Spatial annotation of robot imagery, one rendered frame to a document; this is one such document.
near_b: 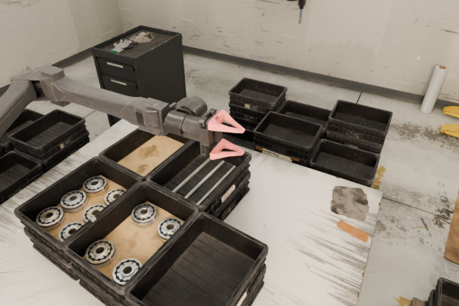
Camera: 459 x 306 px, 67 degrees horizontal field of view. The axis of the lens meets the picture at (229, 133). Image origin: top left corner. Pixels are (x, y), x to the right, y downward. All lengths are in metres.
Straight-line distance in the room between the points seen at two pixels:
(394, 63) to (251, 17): 1.70
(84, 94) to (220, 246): 0.74
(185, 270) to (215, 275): 0.11
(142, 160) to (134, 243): 0.50
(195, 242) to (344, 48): 3.19
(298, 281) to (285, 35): 3.28
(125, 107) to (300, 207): 1.05
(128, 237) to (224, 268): 0.40
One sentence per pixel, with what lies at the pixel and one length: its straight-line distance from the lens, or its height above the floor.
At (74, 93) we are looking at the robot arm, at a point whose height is 1.47.
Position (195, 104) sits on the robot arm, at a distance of 0.91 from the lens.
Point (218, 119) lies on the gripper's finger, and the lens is 0.81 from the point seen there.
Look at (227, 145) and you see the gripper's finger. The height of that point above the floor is 1.42.
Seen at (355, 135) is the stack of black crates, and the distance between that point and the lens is 2.60.
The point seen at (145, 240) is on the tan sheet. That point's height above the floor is 0.83.
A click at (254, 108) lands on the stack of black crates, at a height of 0.50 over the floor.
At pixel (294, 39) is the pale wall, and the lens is 4.29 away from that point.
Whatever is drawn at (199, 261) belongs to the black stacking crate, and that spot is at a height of 0.83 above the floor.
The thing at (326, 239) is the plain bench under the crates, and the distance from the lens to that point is 1.62.
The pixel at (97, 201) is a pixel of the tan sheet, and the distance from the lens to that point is 1.63.
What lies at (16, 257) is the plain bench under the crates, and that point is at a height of 0.70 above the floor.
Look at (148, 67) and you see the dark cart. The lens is 2.84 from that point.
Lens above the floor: 1.94
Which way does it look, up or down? 36 degrees down
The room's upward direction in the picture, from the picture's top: straight up
